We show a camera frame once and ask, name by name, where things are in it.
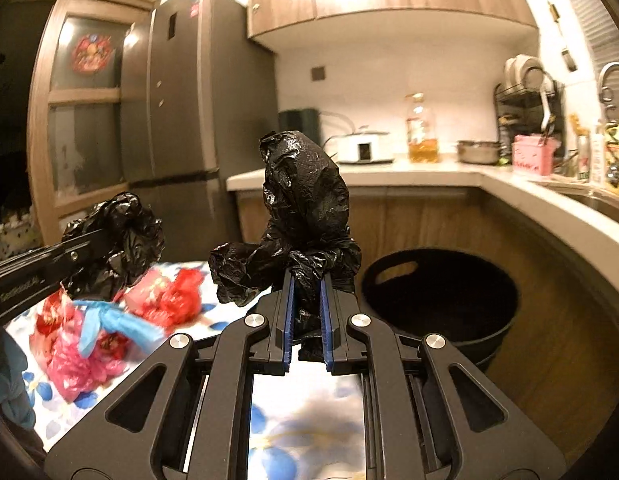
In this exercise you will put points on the metal can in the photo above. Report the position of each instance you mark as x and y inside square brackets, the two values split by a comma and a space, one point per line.
[582, 157]

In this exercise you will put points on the hanging kitchen brush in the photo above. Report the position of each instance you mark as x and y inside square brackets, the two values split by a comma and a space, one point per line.
[569, 60]

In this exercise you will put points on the grey refrigerator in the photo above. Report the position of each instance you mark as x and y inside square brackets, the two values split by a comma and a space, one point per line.
[199, 100]

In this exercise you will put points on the red plastic bag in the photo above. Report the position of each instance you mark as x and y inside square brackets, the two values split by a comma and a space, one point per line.
[172, 300]

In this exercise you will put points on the wooden glass-panel door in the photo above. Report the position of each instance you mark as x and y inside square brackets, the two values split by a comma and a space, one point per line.
[84, 125]

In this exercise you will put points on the wall socket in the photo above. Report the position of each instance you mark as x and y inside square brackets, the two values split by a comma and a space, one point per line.
[318, 74]

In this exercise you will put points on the blue plastic bag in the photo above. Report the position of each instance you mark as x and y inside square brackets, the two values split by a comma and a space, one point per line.
[119, 322]

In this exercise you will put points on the cooking oil bottle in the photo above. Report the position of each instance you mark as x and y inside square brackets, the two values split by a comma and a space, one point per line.
[422, 135]

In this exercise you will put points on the red round door decoration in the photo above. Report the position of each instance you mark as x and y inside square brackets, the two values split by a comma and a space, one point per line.
[92, 54]

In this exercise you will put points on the black dish rack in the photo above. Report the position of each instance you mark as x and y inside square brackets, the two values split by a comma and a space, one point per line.
[527, 100]

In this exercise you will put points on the black round bin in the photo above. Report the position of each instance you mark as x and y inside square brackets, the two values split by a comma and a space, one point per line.
[439, 300]

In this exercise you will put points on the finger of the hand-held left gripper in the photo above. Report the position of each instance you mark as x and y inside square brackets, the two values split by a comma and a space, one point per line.
[49, 255]
[24, 295]

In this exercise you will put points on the white dotted cloth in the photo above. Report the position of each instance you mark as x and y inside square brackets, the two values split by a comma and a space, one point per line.
[17, 232]

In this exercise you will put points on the white rice cooker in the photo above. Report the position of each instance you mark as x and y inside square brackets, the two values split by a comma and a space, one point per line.
[363, 149]

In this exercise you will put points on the black plastic bag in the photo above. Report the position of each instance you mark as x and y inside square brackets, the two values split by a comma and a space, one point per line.
[129, 240]
[304, 185]

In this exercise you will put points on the pink plastic bag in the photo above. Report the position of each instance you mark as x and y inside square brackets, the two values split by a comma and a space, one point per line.
[79, 365]

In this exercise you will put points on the pink utensil holder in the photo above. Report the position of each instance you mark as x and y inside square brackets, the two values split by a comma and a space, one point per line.
[534, 157]

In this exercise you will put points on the person's left hand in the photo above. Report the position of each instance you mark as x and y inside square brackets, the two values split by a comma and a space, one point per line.
[9, 385]

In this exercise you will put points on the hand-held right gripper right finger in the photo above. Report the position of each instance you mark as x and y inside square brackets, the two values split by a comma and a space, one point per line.
[326, 325]

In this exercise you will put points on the white detergent bottle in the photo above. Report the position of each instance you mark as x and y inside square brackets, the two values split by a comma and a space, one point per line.
[597, 160]

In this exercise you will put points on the chrome faucet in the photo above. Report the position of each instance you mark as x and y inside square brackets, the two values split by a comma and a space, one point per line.
[605, 80]

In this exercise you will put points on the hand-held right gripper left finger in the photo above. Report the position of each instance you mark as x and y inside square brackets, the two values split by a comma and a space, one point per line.
[288, 320]

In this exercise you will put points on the steel sink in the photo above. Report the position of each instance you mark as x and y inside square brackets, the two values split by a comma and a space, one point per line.
[599, 202]

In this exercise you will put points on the dark air fryer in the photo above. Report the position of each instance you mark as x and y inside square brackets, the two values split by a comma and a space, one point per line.
[298, 127]

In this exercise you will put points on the floral tablecloth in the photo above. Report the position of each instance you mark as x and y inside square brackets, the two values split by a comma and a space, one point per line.
[299, 410]

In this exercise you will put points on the steel bowl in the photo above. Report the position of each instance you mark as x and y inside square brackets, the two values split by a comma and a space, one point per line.
[479, 152]

